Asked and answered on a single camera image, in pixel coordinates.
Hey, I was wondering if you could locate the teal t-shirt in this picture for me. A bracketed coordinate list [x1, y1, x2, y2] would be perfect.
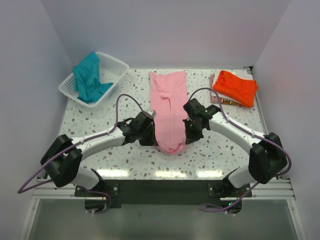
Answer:
[73, 52, 114, 104]

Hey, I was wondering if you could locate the folded orange t-shirt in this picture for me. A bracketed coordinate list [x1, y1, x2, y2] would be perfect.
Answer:
[212, 71, 258, 108]

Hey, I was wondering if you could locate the aluminium frame rail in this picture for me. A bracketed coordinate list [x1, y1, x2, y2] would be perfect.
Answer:
[31, 182, 76, 200]

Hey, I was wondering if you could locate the folded light pink garment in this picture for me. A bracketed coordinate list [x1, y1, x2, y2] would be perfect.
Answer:
[209, 73, 220, 104]

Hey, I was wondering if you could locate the white plastic basket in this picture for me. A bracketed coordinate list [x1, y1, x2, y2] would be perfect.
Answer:
[58, 52, 129, 108]

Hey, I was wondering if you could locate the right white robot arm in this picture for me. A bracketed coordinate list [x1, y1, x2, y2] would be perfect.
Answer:
[183, 98, 289, 197]

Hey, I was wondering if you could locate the pink t-shirt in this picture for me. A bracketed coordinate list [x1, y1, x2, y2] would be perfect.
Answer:
[149, 71, 188, 155]

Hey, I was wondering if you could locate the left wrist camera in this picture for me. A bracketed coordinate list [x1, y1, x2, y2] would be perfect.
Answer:
[147, 110, 157, 119]

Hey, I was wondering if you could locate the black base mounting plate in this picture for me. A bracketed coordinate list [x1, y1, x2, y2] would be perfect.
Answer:
[74, 179, 251, 211]

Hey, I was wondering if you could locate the folded patterned orange garment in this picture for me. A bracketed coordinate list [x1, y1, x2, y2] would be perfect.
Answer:
[220, 98, 243, 107]

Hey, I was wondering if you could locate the folded white t-shirt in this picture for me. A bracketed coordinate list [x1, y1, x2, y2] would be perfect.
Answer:
[209, 69, 253, 102]

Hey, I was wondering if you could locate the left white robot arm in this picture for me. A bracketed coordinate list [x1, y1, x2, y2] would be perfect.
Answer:
[40, 111, 157, 196]

